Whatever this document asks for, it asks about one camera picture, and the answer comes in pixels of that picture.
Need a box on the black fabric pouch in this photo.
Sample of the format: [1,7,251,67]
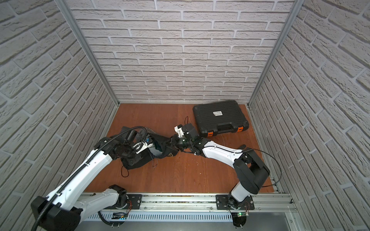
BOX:
[148,133,179,159]

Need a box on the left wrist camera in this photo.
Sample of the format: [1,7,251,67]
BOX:
[133,137,153,154]

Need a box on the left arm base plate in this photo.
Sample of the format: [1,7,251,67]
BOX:
[105,193,143,210]

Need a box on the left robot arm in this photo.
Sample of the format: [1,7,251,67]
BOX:
[31,126,147,231]

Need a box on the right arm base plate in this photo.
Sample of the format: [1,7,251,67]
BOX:
[215,194,255,211]

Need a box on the black printed drawstring pouch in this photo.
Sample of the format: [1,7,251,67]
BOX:
[120,154,154,178]

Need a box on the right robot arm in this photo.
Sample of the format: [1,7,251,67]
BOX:
[174,123,270,206]

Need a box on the aluminium rail frame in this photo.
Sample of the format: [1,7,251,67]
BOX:
[98,193,298,222]

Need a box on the black plastic tool case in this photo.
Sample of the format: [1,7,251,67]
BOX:
[193,100,249,137]

